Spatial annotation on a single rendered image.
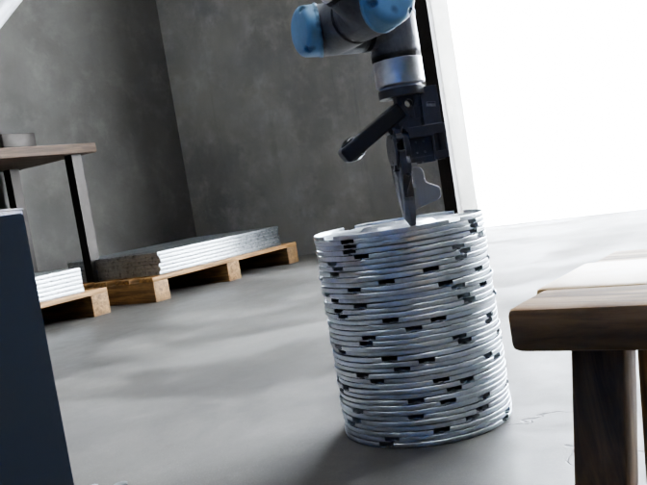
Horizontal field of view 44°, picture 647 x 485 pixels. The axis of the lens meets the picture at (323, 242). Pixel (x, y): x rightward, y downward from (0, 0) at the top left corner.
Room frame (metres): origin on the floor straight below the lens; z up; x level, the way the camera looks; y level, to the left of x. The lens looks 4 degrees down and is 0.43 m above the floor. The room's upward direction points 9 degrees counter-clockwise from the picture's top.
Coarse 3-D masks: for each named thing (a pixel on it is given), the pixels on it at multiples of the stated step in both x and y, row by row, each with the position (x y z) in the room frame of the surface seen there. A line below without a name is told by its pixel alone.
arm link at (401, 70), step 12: (384, 60) 1.22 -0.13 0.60; (396, 60) 1.21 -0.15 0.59; (408, 60) 1.21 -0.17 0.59; (420, 60) 1.23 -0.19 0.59; (384, 72) 1.22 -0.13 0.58; (396, 72) 1.21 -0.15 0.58; (408, 72) 1.21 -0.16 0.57; (420, 72) 1.22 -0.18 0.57; (384, 84) 1.22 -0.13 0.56; (396, 84) 1.21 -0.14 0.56; (408, 84) 1.22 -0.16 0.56
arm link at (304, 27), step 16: (304, 16) 1.16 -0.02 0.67; (320, 16) 1.16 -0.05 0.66; (304, 32) 1.16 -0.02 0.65; (320, 32) 1.15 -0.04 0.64; (336, 32) 1.13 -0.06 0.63; (304, 48) 1.17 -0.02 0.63; (320, 48) 1.17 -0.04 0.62; (336, 48) 1.17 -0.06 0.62; (352, 48) 1.18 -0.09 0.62; (368, 48) 1.21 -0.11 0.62
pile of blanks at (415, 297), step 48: (432, 240) 1.24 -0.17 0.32; (480, 240) 1.30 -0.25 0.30; (336, 288) 1.36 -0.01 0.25; (384, 288) 1.24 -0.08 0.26; (432, 288) 1.24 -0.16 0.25; (480, 288) 1.33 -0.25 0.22; (336, 336) 1.32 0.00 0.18; (384, 336) 1.25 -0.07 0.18; (432, 336) 1.24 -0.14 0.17; (480, 336) 1.27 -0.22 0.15; (384, 384) 1.28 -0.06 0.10; (432, 384) 1.24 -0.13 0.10; (480, 384) 1.28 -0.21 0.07; (384, 432) 1.26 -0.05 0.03; (432, 432) 1.24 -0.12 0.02; (480, 432) 1.25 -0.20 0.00
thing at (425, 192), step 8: (416, 168) 1.22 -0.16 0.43; (400, 176) 1.23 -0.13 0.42; (416, 176) 1.22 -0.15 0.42; (424, 176) 1.23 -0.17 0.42; (400, 184) 1.24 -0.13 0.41; (416, 184) 1.23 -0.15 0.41; (424, 184) 1.23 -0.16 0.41; (432, 184) 1.23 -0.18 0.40; (416, 192) 1.23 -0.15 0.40; (424, 192) 1.23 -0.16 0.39; (432, 192) 1.23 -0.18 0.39; (440, 192) 1.23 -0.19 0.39; (408, 200) 1.22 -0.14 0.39; (416, 200) 1.23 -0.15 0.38; (424, 200) 1.23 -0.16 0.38; (432, 200) 1.23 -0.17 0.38; (408, 208) 1.22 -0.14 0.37; (416, 208) 1.22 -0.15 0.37; (408, 216) 1.23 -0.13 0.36
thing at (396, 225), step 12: (420, 216) 1.51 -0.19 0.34; (432, 216) 1.50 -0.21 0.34; (444, 216) 1.45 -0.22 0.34; (456, 216) 1.40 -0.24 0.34; (468, 216) 1.28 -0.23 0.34; (360, 228) 1.49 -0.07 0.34; (372, 228) 1.34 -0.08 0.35; (384, 228) 1.32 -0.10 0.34; (396, 228) 1.24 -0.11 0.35; (408, 228) 1.24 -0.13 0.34; (420, 228) 1.24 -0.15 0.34; (324, 240) 1.31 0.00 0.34; (336, 240) 1.29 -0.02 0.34
